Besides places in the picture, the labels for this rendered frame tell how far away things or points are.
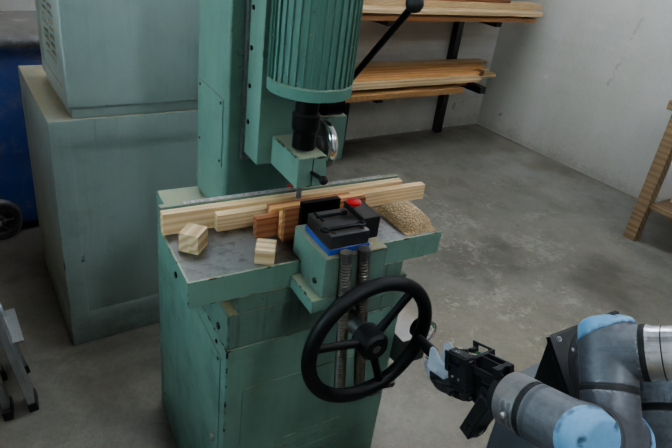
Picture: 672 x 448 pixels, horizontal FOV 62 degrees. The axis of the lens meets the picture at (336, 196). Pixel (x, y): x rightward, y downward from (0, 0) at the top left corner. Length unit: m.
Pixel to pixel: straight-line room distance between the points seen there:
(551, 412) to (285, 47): 0.76
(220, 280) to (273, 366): 0.29
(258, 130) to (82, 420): 1.20
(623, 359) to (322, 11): 0.77
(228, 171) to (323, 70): 0.42
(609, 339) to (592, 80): 3.64
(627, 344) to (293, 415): 0.78
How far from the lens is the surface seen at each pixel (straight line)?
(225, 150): 1.36
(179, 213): 1.19
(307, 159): 1.17
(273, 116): 1.26
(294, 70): 1.09
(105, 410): 2.10
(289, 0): 1.08
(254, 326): 1.19
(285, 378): 1.33
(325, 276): 1.06
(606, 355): 1.03
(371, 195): 1.36
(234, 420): 1.36
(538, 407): 0.93
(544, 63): 4.79
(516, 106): 4.96
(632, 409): 1.03
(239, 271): 1.10
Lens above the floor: 1.52
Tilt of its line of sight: 26 degrees down
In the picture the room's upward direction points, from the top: 8 degrees clockwise
